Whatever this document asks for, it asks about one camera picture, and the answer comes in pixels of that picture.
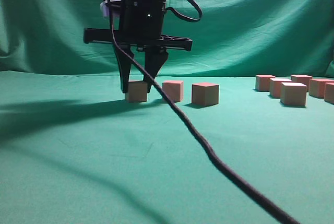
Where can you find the edge pink cube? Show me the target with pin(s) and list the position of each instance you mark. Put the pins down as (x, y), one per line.
(205, 94)

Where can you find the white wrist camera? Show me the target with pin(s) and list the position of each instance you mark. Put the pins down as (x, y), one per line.
(114, 6)

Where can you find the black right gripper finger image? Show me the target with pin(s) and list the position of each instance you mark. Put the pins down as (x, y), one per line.
(154, 60)
(124, 66)

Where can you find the column pink cube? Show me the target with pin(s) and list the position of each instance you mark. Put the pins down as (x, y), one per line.
(293, 94)
(304, 79)
(262, 82)
(317, 87)
(275, 86)
(137, 91)
(329, 92)

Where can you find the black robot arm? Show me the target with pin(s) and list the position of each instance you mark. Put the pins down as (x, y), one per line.
(126, 49)

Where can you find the green cloth backdrop and cover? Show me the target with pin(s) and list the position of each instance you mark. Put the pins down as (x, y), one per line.
(74, 151)

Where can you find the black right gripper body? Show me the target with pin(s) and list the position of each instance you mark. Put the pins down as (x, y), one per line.
(140, 25)

